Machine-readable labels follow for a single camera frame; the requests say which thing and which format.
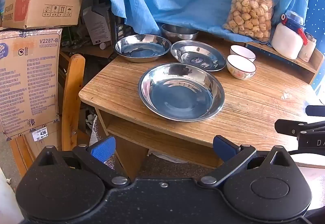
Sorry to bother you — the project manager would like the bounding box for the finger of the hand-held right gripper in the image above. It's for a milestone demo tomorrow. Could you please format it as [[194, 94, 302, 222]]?
[[305, 105, 325, 116], [275, 119, 325, 136]]

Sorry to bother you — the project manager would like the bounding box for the clear bag of biscuits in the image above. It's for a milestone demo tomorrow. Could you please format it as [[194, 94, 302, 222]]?
[[223, 0, 284, 42]]

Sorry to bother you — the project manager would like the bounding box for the black plastic crate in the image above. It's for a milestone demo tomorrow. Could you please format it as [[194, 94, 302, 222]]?
[[110, 14, 139, 42]]

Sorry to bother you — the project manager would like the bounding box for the stainless steel bowl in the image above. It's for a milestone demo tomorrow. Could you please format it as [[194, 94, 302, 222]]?
[[138, 63, 225, 122]]

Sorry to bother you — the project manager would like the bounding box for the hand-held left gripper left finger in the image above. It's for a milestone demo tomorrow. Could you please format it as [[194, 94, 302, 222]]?
[[38, 136, 129, 188]]

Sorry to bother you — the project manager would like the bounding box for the wooden chair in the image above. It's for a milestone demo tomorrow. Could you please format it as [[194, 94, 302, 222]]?
[[10, 54, 90, 176]]

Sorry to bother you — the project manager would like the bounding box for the white plastic bag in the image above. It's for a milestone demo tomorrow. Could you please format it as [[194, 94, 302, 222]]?
[[147, 149, 190, 165]]

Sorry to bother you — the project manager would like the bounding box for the small white bottle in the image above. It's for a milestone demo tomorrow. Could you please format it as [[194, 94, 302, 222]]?
[[298, 32, 317, 63]]

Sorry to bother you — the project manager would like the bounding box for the white jug blue lid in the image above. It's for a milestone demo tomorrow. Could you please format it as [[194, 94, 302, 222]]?
[[272, 10, 308, 60]]

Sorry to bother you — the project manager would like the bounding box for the steel plate with sticker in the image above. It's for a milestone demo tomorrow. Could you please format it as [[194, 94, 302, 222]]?
[[170, 40, 226, 72]]

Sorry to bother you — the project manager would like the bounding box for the cardboard box white label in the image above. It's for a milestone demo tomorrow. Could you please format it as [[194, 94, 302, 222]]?
[[25, 125, 63, 158]]

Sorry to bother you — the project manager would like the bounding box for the wooden desk shelf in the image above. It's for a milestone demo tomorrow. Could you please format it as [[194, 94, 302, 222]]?
[[223, 34, 325, 85]]

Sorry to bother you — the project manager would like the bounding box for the white red-rimmed bowl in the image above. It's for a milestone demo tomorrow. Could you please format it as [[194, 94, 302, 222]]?
[[226, 55, 257, 80], [230, 45, 256, 62]]

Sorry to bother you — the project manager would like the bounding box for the steel basin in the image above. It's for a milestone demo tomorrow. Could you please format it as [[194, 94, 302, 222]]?
[[114, 34, 172, 63]]

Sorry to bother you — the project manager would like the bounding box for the cardboard box black text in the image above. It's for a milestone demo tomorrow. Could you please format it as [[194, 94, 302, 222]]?
[[0, 28, 63, 142]]

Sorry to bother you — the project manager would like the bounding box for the grey carton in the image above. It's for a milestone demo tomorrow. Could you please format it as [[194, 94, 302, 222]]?
[[82, 6, 112, 45]]

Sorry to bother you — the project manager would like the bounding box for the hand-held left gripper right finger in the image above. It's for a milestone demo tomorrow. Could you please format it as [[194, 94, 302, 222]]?
[[197, 135, 295, 187]]

